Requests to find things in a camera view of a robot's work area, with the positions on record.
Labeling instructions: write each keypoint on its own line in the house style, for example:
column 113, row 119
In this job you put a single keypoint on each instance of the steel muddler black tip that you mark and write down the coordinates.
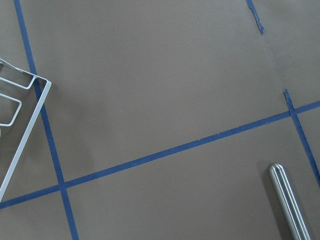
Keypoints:
column 288, row 202

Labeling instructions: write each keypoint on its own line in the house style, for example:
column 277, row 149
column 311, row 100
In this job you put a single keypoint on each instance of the white wire cup rack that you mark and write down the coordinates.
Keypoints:
column 22, row 96

